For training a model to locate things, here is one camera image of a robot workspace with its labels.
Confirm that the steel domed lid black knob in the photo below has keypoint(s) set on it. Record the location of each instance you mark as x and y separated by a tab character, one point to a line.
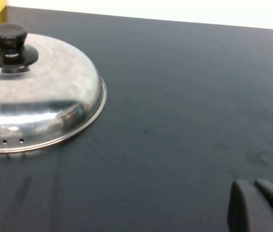
42	79

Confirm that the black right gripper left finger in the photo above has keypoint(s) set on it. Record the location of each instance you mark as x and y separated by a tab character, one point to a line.
242	210

